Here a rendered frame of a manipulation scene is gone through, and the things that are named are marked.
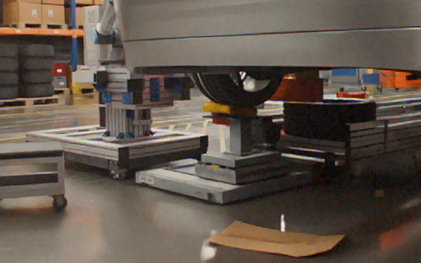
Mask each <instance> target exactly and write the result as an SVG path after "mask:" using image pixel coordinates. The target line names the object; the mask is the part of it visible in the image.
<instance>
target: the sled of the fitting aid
mask: <svg viewBox="0 0 421 263"><path fill-rule="evenodd" d="M289 172H292V168H291V160H288V159H282V157H280V159H277V160H273V161H265V162H261V163H257V164H250V165H247V166H239V167H230V166H223V165H218V164H212V163H207V162H200V163H196V164H195V176H198V177H204V178H211V179H214V180H218V181H221V182H231V183H234V184H236V183H241V182H249V181H252V180H256V179H260V178H265V177H272V176H275V175H280V174H283V173H289Z"/></svg>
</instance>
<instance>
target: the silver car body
mask: <svg viewBox="0 0 421 263"><path fill-rule="evenodd" d="M113 7H114V10H115V15H116V19H117V22H118V30H119V33H120V36H121V40H122V42H123V52H124V57H125V63H126V69H127V70H128V71H129V72H131V73H137V74H176V73H202V74H234V73H240V72H263V71H271V66H273V67H322V68H318V69H314V70H311V71H330V70H334V69H354V68H367V69H377V70H385V71H392V72H409V73H413V74H410V75H406V76H405V79H406V80H407V81H415V80H419V79H421V0H113ZM196 66H200V67H196Z"/></svg>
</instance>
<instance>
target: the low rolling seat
mask: <svg viewBox="0 0 421 263"><path fill-rule="evenodd" d="M48 163H58V171H57V172H51V173H29V174H17V175H0V202H1V201H2V199H7V198H17V197H27V196H51V197H52V198H53V199H54V201H53V206H54V207H55V208H56V209H57V210H63V209H64V208H65V207H66V206H67V198H66V197H64V196H65V178H64V156H63V147H62V142H61V141H44V142H26V143H11V144H0V166H3V165H15V164H45V165H46V164H48Z"/></svg>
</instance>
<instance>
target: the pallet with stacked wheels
mask: <svg viewBox="0 0 421 263"><path fill-rule="evenodd" d="M15 57H19V58H18V59H17V60H16V58H15ZM52 57H53V46H52V45H41V44H34V45H17V46H16V45H15V44H0V102H3V104H0V109H10V108H29V107H38V106H48V105H58V104H65V97H63V96H53V95H55V94H54V85H53V83H52V82H53V73H52V69H53V60H52ZM17 70H18V72H17ZM16 72H17V73H16ZM17 84H18V85H19V86H17ZM34 99H35V102H34ZM44 100H45V102H44ZM54 100H55V103H54Z"/></svg>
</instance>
